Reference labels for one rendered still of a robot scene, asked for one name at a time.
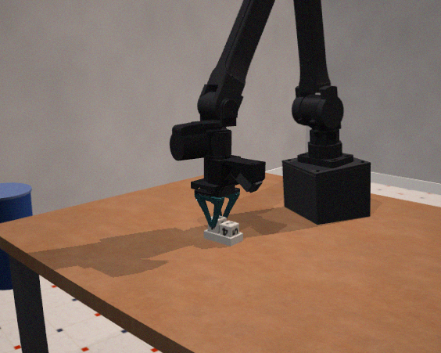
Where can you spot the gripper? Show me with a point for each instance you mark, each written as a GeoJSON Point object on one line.
{"type": "Point", "coordinates": [214, 194]}

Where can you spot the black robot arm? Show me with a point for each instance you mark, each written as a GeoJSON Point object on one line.
{"type": "Point", "coordinates": [210, 137]}

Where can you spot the white number cube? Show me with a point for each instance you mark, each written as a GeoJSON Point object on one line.
{"type": "Point", "coordinates": [229, 229]}
{"type": "Point", "coordinates": [221, 219]}

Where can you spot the white rectangular tray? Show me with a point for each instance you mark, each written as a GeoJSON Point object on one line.
{"type": "Point", "coordinates": [223, 239]}

